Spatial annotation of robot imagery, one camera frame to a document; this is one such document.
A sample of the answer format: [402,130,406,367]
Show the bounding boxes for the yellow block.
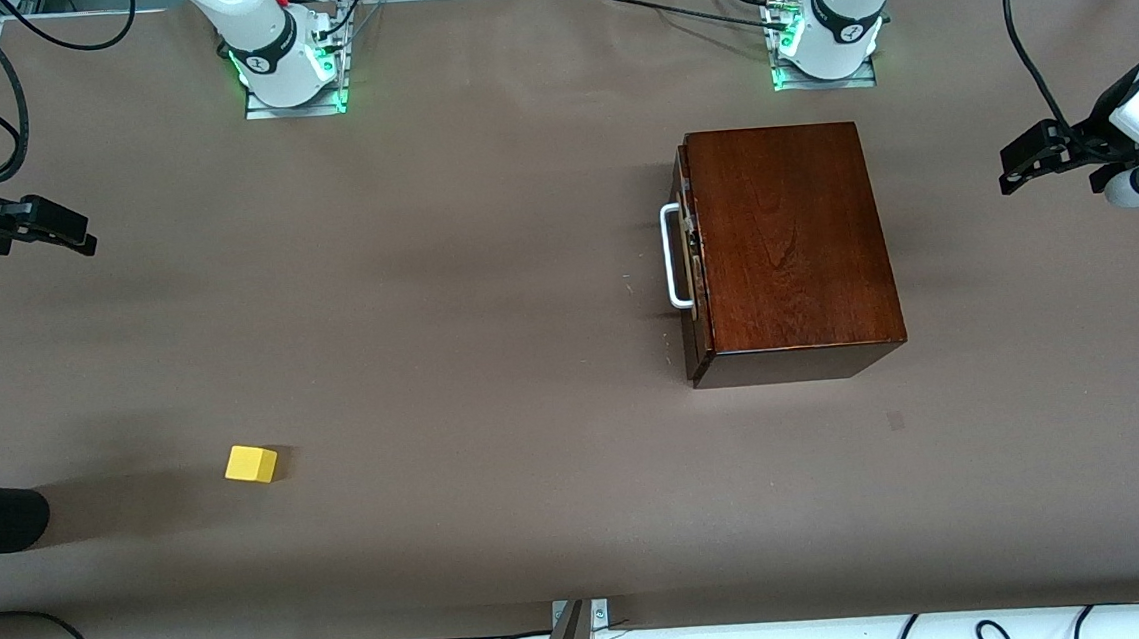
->
[222,442,281,487]

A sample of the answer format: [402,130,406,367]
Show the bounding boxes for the dark brown wooden cabinet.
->
[669,117,911,390]

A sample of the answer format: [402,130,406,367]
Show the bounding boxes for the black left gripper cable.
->
[1002,0,1078,134]

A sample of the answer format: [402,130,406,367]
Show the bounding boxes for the black hanging arm cable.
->
[0,0,140,59]

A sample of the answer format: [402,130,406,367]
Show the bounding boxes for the black cable on table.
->
[602,0,791,42]

